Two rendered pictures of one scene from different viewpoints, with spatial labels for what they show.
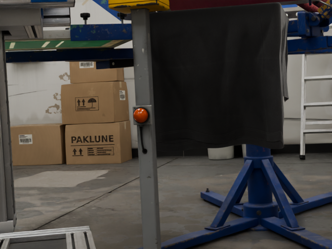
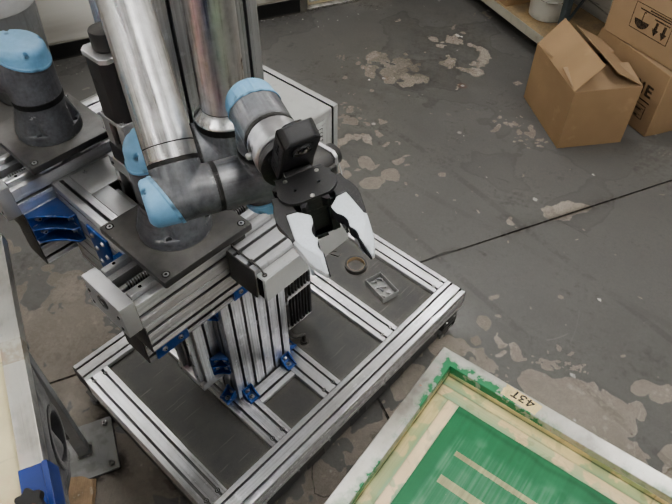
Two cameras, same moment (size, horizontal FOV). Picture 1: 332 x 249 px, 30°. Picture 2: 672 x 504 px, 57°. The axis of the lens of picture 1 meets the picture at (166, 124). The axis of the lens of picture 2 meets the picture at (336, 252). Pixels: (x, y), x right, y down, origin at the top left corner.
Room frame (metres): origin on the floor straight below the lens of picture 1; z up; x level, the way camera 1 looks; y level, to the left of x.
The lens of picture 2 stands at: (2.99, 0.17, 2.16)
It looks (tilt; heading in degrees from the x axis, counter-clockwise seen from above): 47 degrees down; 143
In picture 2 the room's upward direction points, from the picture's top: straight up
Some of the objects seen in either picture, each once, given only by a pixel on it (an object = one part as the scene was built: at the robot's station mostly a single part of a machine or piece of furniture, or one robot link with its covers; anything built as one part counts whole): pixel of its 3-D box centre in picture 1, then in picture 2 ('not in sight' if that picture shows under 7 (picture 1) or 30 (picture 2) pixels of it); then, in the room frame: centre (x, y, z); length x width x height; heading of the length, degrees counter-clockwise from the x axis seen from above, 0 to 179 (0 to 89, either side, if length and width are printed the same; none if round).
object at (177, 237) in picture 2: not in sight; (170, 207); (2.06, 0.46, 1.31); 0.15 x 0.15 x 0.10
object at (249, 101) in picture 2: not in sight; (260, 119); (2.35, 0.53, 1.65); 0.11 x 0.08 x 0.09; 166
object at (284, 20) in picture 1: (282, 76); not in sight; (2.04, -0.39, 0.74); 0.46 x 0.04 x 0.42; 166
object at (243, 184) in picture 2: not in sight; (255, 177); (2.34, 0.51, 1.55); 0.11 x 0.08 x 0.11; 76
